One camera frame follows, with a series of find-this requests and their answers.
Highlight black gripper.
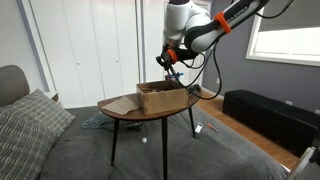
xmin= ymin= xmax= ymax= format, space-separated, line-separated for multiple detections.
xmin=155 ymin=53 xmax=177 ymax=77

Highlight small pen bin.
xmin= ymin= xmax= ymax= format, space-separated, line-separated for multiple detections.
xmin=164 ymin=73 xmax=184 ymax=83

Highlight brown cardboard box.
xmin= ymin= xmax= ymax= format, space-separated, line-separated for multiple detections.
xmin=136 ymin=80 xmax=190 ymax=116

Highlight wooden table with black legs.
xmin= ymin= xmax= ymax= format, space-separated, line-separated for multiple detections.
xmin=97 ymin=84 xmax=201 ymax=180

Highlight flat cardboard piece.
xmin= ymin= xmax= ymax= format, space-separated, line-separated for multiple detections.
xmin=101 ymin=95 xmax=141 ymax=116

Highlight wide white closet door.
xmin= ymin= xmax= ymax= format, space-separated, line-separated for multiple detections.
xmin=89 ymin=0 xmax=140 ymax=100
xmin=29 ymin=0 xmax=92 ymax=108

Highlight small white remote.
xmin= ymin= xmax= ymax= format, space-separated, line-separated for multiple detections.
xmin=194 ymin=122 xmax=204 ymax=134

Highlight teal cloth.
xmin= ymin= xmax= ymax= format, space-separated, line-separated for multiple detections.
xmin=81 ymin=111 xmax=116 ymax=130

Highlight grey bed blanket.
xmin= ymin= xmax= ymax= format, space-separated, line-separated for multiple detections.
xmin=38 ymin=104 xmax=289 ymax=180

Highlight black bench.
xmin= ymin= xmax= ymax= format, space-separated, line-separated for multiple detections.
xmin=222 ymin=88 xmax=320 ymax=158

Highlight white framed window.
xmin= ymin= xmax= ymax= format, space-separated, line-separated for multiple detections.
xmin=245 ymin=8 xmax=320 ymax=67

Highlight grey window blind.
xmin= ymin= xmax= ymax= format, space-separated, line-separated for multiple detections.
xmin=258 ymin=0 xmax=320 ymax=33

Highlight grey checkered pillow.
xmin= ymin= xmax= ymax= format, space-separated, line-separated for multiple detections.
xmin=0 ymin=88 xmax=76 ymax=148

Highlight grey padded headboard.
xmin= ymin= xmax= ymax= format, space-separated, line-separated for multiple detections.
xmin=0 ymin=64 xmax=31 ymax=108

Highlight grey dash patterned pillow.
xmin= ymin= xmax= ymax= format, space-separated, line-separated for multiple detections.
xmin=0 ymin=109 xmax=56 ymax=180

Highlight orange wrist mount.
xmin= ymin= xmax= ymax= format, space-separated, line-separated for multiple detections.
xmin=166 ymin=49 xmax=180 ymax=64

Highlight orange arm cable clamp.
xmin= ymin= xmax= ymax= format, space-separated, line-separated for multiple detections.
xmin=213 ymin=11 xmax=233 ymax=34

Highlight orange handled screwdriver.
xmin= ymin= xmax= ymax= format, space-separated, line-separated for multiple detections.
xmin=207 ymin=123 xmax=220 ymax=134

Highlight grey metal frame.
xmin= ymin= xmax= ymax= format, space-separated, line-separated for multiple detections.
xmin=286 ymin=146 xmax=320 ymax=180

